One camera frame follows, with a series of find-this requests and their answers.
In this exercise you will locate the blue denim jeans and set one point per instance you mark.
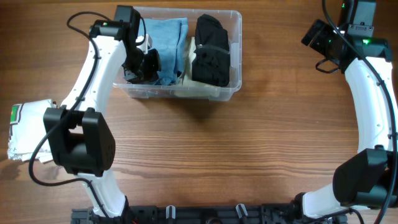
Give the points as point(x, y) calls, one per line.
point(168, 38)

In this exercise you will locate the white graphic t-shirt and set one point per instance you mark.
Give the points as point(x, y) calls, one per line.
point(26, 128)

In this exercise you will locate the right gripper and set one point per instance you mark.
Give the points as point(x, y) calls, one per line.
point(325, 31)

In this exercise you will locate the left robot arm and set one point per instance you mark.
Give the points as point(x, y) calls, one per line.
point(78, 135)

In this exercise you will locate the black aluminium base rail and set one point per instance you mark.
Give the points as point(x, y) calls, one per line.
point(266, 213)

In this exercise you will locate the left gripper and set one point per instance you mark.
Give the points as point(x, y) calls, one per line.
point(152, 72)

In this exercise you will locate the clear plastic storage bin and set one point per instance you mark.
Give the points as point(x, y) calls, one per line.
point(230, 20)

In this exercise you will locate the black knit garment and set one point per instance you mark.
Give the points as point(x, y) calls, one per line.
point(210, 31)

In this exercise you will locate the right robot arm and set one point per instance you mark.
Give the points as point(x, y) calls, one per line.
point(367, 181)

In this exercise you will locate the cream cloth garment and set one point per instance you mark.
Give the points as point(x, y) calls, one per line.
point(189, 81)

